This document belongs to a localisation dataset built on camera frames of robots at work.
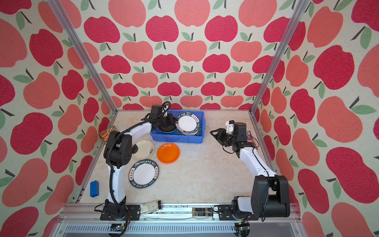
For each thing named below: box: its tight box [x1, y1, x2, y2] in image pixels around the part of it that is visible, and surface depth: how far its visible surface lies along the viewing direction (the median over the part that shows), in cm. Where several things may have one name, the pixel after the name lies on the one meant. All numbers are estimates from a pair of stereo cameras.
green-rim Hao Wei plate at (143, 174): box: [128, 158, 160, 189], surface depth 89 cm
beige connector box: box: [139, 200, 159, 214], surface depth 75 cm
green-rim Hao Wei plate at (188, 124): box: [175, 111, 202, 137], surface depth 104 cm
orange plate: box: [156, 142, 181, 164], surface depth 98 cm
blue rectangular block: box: [89, 180, 100, 198], surface depth 82 cm
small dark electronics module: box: [191, 207, 214, 217], surface depth 73 cm
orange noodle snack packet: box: [98, 125, 116, 144], surface depth 106 cm
